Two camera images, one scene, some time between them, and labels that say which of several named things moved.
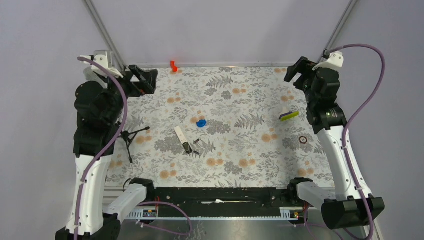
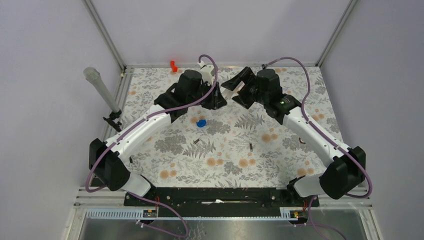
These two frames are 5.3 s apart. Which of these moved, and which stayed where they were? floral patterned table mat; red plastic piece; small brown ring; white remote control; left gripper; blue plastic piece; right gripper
Moved: left gripper; white remote control; right gripper
Stayed: floral patterned table mat; red plastic piece; small brown ring; blue plastic piece
